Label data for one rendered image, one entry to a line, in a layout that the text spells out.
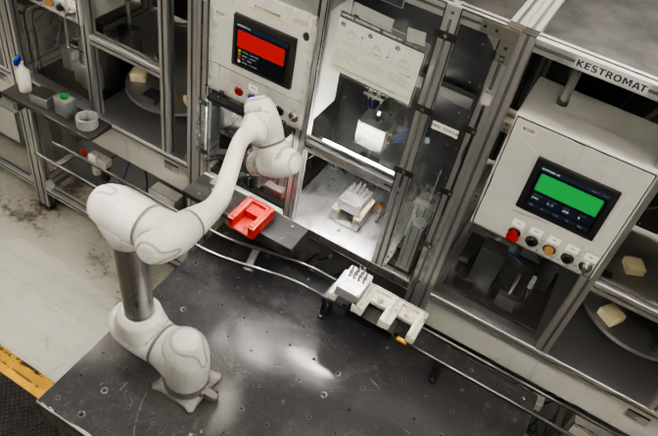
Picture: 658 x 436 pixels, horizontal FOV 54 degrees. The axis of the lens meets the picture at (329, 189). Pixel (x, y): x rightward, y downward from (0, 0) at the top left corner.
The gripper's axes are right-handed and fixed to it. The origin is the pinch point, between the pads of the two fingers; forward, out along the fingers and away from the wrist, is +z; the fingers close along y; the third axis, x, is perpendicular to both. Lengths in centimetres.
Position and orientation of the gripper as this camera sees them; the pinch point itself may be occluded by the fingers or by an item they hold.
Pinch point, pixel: (217, 164)
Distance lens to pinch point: 248.2
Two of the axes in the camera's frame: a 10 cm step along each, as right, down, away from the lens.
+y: -5.0, -6.3, -5.9
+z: -7.5, -0.1, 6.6
